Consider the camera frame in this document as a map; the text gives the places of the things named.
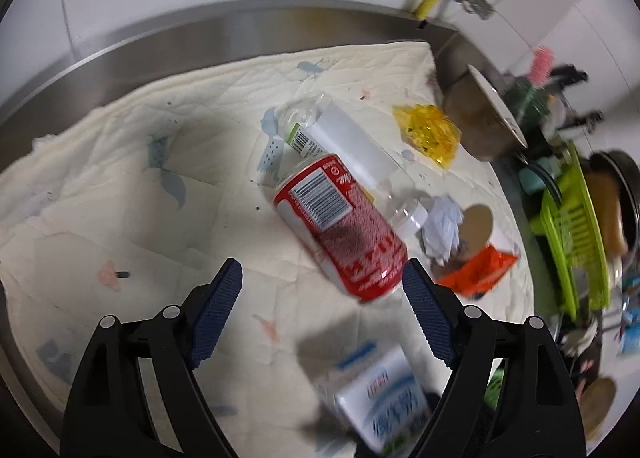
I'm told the pink brush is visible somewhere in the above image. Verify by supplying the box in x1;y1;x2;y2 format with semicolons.
527;47;556;84

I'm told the dark frying pan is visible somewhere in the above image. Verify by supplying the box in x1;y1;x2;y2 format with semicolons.
585;150;640;259

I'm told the yellow plastic wrapper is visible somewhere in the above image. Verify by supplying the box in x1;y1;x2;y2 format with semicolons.
392;104;460;170

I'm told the green plastic dish rack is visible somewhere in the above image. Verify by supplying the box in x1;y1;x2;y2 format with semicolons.
530;140;613;314

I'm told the steel pot with black handle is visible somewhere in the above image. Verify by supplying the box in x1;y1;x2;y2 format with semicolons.
442;63;528;161

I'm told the teal cup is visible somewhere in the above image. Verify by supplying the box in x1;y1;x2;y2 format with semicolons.
517;163;551;196

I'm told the crumpled white paper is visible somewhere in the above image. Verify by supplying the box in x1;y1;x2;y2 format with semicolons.
417;195;463;259

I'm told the clear plastic bottle white label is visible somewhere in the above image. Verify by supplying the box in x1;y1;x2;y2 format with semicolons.
275;93;431;244

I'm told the green ribbed glass container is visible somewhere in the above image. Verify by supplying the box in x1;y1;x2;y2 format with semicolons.
502;75;551;124

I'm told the white and blue milk carton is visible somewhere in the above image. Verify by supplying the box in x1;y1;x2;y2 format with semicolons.
312;343;436;456

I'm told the white printed plate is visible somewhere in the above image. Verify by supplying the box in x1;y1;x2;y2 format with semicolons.
467;64;528;149

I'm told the white printed quilted mat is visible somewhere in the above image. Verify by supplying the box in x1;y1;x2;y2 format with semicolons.
0;40;536;439

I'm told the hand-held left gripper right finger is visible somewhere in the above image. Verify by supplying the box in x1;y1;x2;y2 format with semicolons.
401;258;587;458

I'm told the orange snack wrapper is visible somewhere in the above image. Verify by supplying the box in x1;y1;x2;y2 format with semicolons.
435;245;520;296

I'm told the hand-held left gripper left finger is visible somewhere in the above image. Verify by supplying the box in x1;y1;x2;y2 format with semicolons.
60;258;244;458

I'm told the red soda can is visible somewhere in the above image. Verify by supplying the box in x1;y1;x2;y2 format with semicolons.
272;153;409;305

